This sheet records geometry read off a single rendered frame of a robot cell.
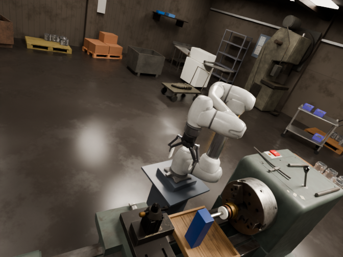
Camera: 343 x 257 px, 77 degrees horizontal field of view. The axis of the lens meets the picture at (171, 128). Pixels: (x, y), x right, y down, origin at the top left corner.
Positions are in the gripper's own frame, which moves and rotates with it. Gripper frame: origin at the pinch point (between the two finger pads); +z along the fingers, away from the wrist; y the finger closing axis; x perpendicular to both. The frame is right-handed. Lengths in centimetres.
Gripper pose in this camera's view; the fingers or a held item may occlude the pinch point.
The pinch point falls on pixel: (179, 161)
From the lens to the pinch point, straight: 127.5
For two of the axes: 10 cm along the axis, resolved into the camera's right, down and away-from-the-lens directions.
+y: -8.3, -4.6, 3.2
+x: -4.8, 3.0, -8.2
